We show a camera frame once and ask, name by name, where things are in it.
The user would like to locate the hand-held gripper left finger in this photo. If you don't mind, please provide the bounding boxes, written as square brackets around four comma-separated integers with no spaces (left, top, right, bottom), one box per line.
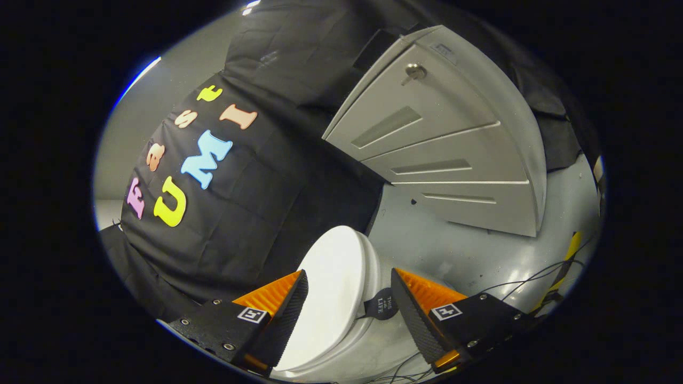
[168,269,309,377]

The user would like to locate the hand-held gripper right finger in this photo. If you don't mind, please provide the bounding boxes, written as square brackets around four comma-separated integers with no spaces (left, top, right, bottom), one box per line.
[391,268,537,374]

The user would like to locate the black lid pull tab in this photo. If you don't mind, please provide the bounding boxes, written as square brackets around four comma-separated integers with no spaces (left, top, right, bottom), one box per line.
[366,288,400,321]

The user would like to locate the white toilet lid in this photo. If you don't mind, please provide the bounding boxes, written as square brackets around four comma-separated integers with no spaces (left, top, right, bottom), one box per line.
[275,226,370,372]

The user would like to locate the white ceramic toilet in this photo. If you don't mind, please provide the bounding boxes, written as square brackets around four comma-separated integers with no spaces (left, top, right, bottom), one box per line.
[272,229,427,382]

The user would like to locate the black backdrop cloth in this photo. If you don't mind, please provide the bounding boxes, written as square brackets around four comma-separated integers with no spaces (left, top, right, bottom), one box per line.
[99,0,582,321]

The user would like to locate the white drawer cabinet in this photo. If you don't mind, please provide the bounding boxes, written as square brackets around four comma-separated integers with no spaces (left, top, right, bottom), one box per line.
[322,25,547,238]

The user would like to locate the metal cabinet lock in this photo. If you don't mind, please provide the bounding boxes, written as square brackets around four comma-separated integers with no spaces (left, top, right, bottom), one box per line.
[401,63,427,86]

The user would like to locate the thin black floor cables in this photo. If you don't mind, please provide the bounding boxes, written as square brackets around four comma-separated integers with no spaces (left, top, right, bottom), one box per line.
[368,232,587,384]

